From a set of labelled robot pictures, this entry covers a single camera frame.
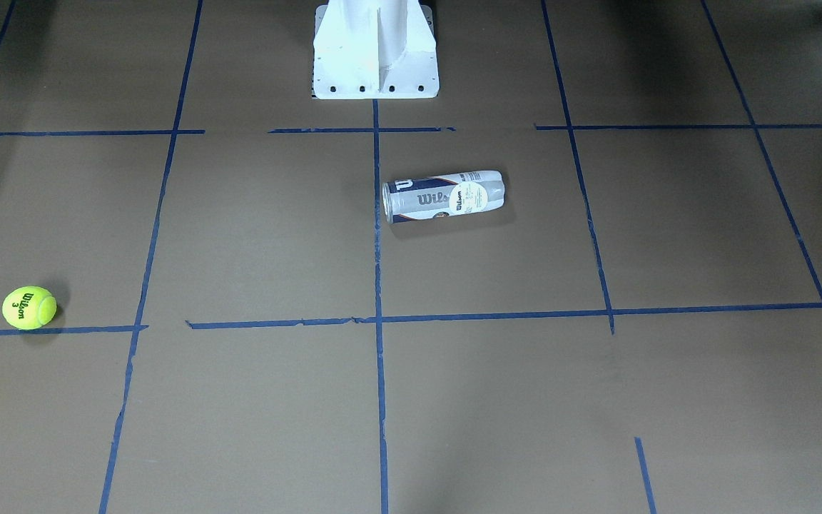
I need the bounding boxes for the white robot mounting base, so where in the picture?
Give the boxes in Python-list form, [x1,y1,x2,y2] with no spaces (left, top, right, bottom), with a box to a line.
[311,1,440,101]

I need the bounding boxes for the clear Wilson tennis ball can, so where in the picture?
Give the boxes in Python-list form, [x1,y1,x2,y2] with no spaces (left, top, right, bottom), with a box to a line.
[380,170,506,223]

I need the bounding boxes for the yellow Wilson tennis ball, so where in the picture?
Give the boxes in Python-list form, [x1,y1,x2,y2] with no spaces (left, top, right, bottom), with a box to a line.
[2,286,58,330]

